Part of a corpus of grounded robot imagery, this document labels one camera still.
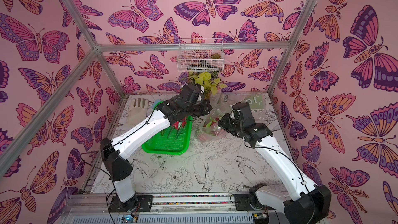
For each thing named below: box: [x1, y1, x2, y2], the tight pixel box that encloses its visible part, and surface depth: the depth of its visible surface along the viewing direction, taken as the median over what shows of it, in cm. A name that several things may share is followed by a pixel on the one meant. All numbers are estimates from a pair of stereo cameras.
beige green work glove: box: [125, 98, 150, 128], surface depth 112 cm
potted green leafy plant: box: [187, 70, 228, 101], surface depth 97 cm
